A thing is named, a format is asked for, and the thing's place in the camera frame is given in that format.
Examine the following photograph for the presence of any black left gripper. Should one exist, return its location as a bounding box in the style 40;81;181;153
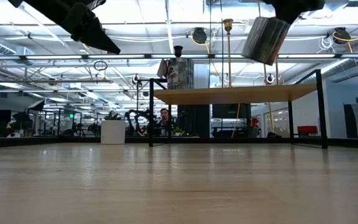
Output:
7;0;121;55

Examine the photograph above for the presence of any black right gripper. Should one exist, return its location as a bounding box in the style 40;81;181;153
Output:
264;0;326;25

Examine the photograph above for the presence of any brown paper label tag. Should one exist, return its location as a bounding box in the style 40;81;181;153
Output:
157;58;169;79

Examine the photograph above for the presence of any long ceiling light strip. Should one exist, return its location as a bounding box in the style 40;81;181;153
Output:
0;53;358;60

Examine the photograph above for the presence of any black studio softbox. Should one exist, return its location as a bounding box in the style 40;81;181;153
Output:
26;99;46;113

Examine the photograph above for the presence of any white planter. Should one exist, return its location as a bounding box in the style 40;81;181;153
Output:
100;119;126;145

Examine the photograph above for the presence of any wooden shelf with black legs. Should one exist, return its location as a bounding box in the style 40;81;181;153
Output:
148;68;329;150

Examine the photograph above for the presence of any person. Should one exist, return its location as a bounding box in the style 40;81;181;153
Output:
157;108;171;137

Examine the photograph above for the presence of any dark standing panel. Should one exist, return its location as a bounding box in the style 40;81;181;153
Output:
343;103;358;139

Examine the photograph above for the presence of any black cabinet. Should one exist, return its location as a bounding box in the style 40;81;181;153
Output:
177;105;211;139

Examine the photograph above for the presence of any hanging black cable loop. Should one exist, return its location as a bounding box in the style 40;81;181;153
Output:
93;60;109;72

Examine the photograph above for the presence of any white coiled cable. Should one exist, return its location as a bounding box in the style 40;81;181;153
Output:
318;36;334;53

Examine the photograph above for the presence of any black ceiling cord reel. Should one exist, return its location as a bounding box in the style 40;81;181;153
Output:
333;27;351;45
192;27;208;45

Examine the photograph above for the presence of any yellow reel cord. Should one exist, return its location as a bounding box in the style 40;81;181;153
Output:
332;24;358;105

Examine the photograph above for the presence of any black metal frame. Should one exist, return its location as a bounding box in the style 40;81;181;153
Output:
136;77;168;94

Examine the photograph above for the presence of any black wall monitor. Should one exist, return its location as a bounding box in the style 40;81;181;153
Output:
212;103;251;119

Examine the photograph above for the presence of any short yellow hanging cord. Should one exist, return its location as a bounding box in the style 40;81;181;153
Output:
231;103;241;139

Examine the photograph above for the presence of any black table edge rail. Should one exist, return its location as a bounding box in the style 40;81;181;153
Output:
0;136;358;149

